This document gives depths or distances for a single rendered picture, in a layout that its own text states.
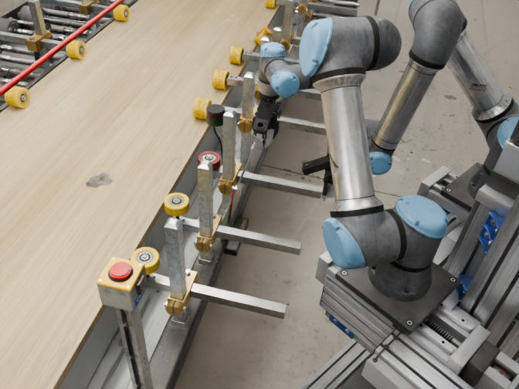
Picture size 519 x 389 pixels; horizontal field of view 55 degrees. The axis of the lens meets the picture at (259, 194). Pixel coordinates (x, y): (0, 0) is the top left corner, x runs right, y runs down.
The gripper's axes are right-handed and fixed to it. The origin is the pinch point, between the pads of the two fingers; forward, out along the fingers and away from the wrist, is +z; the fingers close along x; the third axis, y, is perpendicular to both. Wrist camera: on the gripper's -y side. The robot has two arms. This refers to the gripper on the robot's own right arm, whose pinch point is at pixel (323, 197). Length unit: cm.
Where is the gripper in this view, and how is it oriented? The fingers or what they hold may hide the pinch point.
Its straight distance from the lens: 177.3
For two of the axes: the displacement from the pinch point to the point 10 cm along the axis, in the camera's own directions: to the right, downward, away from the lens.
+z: -0.6, 7.5, 6.6
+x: 2.3, -6.3, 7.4
